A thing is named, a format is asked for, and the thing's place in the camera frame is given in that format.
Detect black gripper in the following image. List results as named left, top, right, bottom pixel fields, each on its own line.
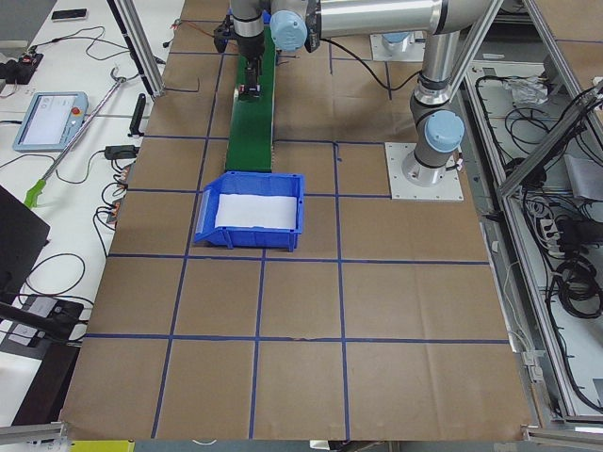
left=236, top=34, right=265, bottom=86

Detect green conveyor belt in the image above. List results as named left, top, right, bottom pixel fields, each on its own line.
left=225, top=25, right=277, bottom=172

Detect blue bin left side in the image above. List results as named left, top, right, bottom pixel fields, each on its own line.
left=194, top=171, right=305, bottom=251

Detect metal reach grabber tool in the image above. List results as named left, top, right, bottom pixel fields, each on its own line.
left=24, top=67, right=127, bottom=208

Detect black power adapter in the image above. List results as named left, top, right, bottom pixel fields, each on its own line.
left=104, top=145, right=139, bottom=160

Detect teach pendant tablet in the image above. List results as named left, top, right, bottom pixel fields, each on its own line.
left=12, top=91, right=89, bottom=153

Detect red black conveyor wires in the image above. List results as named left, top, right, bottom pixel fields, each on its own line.
left=171, top=18, right=222, bottom=43

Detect aluminium frame post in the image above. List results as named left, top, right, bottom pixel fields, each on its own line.
left=106, top=0, right=165, bottom=98

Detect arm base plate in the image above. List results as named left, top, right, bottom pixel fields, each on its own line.
left=370, top=31, right=426, bottom=63
left=384, top=142, right=464, bottom=202

